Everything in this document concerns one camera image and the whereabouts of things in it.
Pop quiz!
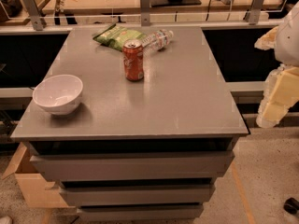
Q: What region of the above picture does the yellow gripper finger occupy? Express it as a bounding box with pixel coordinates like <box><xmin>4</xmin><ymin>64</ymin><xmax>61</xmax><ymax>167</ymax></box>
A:
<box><xmin>256</xmin><ymin>66</ymin><xmax>299</xmax><ymax>128</ymax></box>
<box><xmin>254</xmin><ymin>26</ymin><xmax>278</xmax><ymax>50</ymax></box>

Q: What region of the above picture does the orange soda can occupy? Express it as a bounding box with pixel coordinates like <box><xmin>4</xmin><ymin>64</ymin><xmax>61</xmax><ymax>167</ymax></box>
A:
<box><xmin>122</xmin><ymin>39</ymin><xmax>144</xmax><ymax>81</ymax></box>

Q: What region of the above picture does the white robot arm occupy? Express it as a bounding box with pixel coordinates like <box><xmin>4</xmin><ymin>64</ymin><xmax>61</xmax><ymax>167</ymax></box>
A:
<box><xmin>254</xmin><ymin>2</ymin><xmax>299</xmax><ymax>128</ymax></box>

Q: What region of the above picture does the top grey drawer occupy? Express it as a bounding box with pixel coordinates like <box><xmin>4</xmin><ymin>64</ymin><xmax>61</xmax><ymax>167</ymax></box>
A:
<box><xmin>30</xmin><ymin>151</ymin><xmax>234</xmax><ymax>181</ymax></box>

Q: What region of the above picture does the grey drawer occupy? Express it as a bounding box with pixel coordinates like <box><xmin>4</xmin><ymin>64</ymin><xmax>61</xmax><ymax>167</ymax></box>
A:
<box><xmin>77</xmin><ymin>204</ymin><xmax>204</xmax><ymax>221</ymax></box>
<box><xmin>59</xmin><ymin>185</ymin><xmax>215</xmax><ymax>206</ymax></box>
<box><xmin>30</xmin><ymin>151</ymin><xmax>234</xmax><ymax>181</ymax></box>

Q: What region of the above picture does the clear plastic water bottle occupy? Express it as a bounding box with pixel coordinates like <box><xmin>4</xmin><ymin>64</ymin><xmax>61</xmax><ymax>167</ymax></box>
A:
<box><xmin>141</xmin><ymin>29</ymin><xmax>174</xmax><ymax>56</ymax></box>

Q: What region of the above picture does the black caster wheel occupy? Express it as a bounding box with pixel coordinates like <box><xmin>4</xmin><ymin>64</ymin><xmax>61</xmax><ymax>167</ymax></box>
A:
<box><xmin>283</xmin><ymin>198</ymin><xmax>299</xmax><ymax>215</ymax></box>

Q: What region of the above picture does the grey drawer cabinet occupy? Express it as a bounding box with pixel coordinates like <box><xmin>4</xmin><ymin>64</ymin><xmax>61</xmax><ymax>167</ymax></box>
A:
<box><xmin>13</xmin><ymin>27</ymin><xmax>248</xmax><ymax>210</ymax></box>

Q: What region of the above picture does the green chip bag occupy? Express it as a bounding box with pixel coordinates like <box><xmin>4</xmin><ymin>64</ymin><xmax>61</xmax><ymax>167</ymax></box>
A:
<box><xmin>92</xmin><ymin>23</ymin><xmax>146</xmax><ymax>51</ymax></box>

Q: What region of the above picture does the bottom grey drawer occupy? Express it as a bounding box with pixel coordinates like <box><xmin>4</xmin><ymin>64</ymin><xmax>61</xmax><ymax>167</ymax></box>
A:
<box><xmin>77</xmin><ymin>204</ymin><xmax>204</xmax><ymax>221</ymax></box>

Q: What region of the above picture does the middle grey drawer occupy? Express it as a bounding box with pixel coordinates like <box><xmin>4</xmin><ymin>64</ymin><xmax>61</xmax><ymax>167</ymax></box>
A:
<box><xmin>59</xmin><ymin>185</ymin><xmax>215</xmax><ymax>206</ymax></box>

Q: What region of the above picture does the white bowl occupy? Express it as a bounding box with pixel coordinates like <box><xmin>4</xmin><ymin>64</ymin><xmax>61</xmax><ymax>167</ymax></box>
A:
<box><xmin>33</xmin><ymin>75</ymin><xmax>83</xmax><ymax>115</ymax></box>

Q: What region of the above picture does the glass barrier panel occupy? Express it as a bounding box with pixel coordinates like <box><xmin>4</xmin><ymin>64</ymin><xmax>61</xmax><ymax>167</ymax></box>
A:
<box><xmin>0</xmin><ymin>0</ymin><xmax>295</xmax><ymax>21</ymax></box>

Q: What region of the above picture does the cardboard box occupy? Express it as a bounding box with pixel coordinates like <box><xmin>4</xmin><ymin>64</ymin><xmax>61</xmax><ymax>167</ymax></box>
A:
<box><xmin>1</xmin><ymin>143</ymin><xmax>69</xmax><ymax>208</ymax></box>

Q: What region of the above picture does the right metal bracket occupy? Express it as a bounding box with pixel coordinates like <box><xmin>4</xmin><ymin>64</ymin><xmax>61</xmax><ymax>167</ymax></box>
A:
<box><xmin>244</xmin><ymin>0</ymin><xmax>264</xmax><ymax>25</ymax></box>

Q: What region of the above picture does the metal bracket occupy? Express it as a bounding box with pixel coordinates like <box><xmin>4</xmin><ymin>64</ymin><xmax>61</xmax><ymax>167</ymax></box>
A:
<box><xmin>140</xmin><ymin>0</ymin><xmax>150</xmax><ymax>26</ymax></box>
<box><xmin>22</xmin><ymin>0</ymin><xmax>45</xmax><ymax>31</ymax></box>
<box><xmin>244</xmin><ymin>0</ymin><xmax>264</xmax><ymax>25</ymax></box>

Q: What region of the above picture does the middle metal bracket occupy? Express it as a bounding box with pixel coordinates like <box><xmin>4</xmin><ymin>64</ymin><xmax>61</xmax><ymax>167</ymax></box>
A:
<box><xmin>140</xmin><ymin>0</ymin><xmax>150</xmax><ymax>26</ymax></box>

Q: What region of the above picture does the left metal bracket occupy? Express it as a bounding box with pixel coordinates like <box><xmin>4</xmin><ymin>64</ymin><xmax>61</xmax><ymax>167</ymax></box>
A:
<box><xmin>22</xmin><ymin>0</ymin><xmax>45</xmax><ymax>31</ymax></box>

